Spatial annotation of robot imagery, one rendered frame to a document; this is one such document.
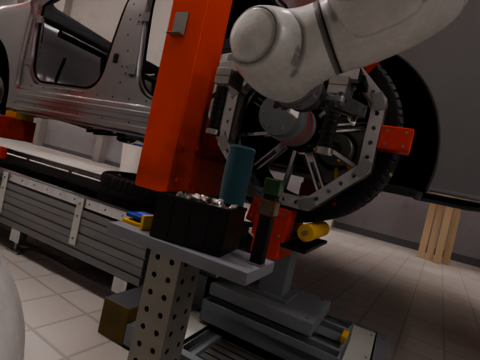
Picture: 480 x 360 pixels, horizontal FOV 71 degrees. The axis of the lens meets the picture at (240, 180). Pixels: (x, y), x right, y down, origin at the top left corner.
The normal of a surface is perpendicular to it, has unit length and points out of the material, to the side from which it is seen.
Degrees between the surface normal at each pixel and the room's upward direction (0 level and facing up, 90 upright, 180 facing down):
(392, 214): 90
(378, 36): 139
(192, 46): 90
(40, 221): 90
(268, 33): 94
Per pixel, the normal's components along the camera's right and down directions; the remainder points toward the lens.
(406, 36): 0.04, 0.84
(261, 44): -0.38, 0.14
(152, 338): -0.43, -0.07
